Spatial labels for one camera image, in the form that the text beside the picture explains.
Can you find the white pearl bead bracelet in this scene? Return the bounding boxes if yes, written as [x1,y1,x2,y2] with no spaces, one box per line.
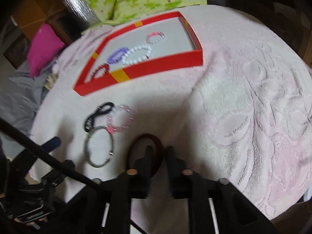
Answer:
[121,44,153,67]

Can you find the brown wooden cabinet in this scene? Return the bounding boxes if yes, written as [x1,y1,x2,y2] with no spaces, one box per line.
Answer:
[11,0,74,44]

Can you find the magenta pillow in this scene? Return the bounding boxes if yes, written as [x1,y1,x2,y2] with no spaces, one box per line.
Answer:
[27,23,65,78]

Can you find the purple bead bracelet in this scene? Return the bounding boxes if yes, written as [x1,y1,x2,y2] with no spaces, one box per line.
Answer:
[107,46,130,65]

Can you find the pink textured bed blanket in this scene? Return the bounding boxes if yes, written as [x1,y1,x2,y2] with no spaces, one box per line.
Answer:
[31,5,311,219]

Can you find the black twisted hair tie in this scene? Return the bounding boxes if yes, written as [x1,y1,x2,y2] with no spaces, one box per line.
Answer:
[84,101,115,133]

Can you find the silver foil insulation mat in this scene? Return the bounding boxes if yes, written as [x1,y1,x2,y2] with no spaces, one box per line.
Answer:
[62,0,100,29]

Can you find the pale pink crystal bracelet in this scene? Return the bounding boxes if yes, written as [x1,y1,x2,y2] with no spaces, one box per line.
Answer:
[106,104,135,134]

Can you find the pink clear bead bracelet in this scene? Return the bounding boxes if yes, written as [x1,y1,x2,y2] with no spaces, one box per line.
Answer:
[145,31,166,46]

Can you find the red shallow cardboard box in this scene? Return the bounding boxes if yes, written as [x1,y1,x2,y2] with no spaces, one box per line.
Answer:
[73,11,204,96]

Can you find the grey bed sheet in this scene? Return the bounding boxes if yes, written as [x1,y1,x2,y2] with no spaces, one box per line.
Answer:
[1,57,58,138]

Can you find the silver bangle bracelet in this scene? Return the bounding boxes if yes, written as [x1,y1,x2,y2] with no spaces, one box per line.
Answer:
[83,126,115,169]

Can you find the red bead bracelet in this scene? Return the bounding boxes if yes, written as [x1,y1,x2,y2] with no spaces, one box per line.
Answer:
[89,63,111,82]

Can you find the small floral fabric pouch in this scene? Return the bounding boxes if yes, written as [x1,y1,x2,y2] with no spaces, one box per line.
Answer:
[43,73,58,90]

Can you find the black round hair tie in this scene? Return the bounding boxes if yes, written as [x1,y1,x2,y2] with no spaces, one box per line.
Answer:
[127,133,166,173]

